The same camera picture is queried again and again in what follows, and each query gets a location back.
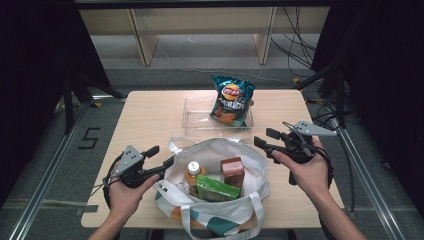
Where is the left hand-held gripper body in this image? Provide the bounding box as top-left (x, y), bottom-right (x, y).
top-left (114, 144), bottom-right (162, 190)

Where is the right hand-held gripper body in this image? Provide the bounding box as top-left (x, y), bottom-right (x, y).
top-left (279, 119), bottom-right (338, 186)

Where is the orange drink bottle white cap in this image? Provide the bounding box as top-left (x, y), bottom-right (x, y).
top-left (184, 160), bottom-right (208, 198)

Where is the brown drink carton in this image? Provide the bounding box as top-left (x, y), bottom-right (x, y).
top-left (219, 156), bottom-right (246, 190)

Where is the blue chips bag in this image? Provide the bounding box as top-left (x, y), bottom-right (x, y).
top-left (209, 74), bottom-right (256, 129)

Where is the white patterned tote bag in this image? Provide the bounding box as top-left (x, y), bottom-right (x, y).
top-left (153, 135), bottom-right (271, 240)

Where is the green snack packet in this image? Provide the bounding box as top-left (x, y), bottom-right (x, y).
top-left (195, 174), bottom-right (242, 203)

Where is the clear plastic bin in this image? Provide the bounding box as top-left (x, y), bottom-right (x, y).
top-left (181, 96), bottom-right (255, 132)

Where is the person's right hand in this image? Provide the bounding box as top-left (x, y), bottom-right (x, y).
top-left (271, 139), bottom-right (334, 201)

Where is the person's left hand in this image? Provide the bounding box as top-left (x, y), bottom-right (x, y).
top-left (108, 174), bottom-right (161, 222)

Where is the grey tape strip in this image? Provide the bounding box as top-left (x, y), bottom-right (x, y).
top-left (74, 204), bottom-right (100, 214)

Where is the black metal stand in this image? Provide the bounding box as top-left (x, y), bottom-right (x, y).
top-left (61, 71), bottom-right (126, 134)
top-left (294, 63), bottom-right (348, 129)

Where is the black curtain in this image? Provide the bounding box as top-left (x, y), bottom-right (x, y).
top-left (311, 0), bottom-right (424, 221)
top-left (0, 0), bottom-right (112, 209)

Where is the right hand-held gripper cable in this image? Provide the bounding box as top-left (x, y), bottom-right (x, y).
top-left (309, 144), bottom-right (335, 191)

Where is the black cable tangle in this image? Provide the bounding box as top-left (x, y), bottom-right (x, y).
top-left (313, 99), bottom-right (341, 131)

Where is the bundle of black cables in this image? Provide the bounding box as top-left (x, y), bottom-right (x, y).
top-left (269, 6), bottom-right (318, 78)

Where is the aluminium floor rail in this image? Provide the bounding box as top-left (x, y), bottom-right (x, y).
top-left (6, 95), bottom-right (128, 240)
top-left (334, 128), bottom-right (406, 240)

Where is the white floor cable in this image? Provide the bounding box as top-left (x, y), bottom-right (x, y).
top-left (155, 42), bottom-right (296, 86)

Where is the beige wooden desk frame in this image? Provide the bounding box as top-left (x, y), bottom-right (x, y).
top-left (78, 6), bottom-right (331, 67)

